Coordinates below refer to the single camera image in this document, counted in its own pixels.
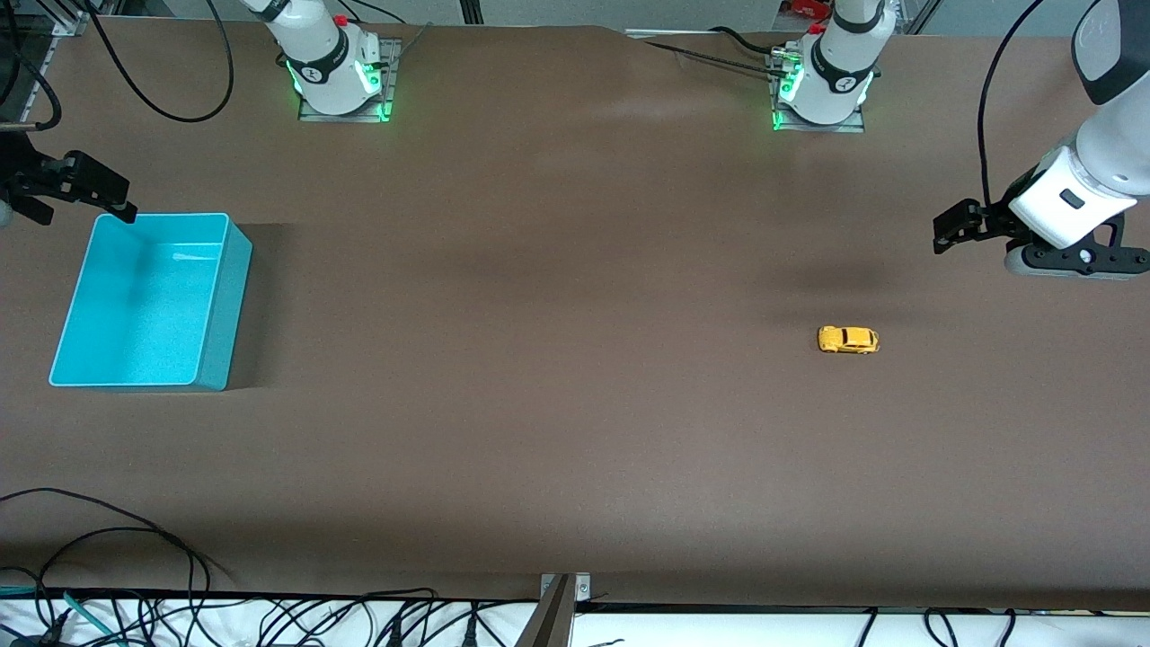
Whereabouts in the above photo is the teal cable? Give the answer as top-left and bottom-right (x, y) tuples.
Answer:
(0, 584), (109, 646)

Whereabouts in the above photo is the long black looped cable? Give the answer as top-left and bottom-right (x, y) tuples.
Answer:
(36, 527), (197, 598)
(0, 488), (212, 598)

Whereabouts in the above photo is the aluminium frame profile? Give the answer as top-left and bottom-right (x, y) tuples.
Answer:
(49, 0), (102, 37)
(898, 0), (944, 35)

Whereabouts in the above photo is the turquoise plastic bin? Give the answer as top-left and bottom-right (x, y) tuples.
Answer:
(49, 212), (253, 393)

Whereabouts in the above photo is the grey diagonal metal bar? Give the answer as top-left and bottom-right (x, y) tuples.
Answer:
(512, 575), (576, 647)

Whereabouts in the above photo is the small metal bracket plate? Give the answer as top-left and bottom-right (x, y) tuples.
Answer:
(540, 572), (592, 601)

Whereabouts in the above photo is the yellow beetle toy car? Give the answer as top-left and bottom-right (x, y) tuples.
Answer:
(818, 325), (880, 355)

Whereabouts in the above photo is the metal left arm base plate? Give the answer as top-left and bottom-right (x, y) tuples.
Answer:
(768, 49), (869, 134)

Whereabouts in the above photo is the thick black base cable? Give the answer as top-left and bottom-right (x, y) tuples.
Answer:
(710, 25), (796, 55)

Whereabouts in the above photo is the thin black base cable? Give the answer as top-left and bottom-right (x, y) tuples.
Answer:
(346, 0), (410, 26)
(642, 40), (792, 82)

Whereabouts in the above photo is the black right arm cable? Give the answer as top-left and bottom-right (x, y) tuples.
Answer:
(0, 0), (235, 134)

